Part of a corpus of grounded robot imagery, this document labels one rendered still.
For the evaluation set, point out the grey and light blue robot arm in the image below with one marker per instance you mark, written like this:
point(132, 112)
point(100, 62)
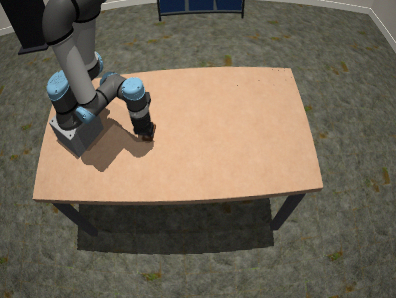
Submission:
point(70, 48)

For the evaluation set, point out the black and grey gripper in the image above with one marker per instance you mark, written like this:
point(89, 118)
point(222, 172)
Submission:
point(142, 119)

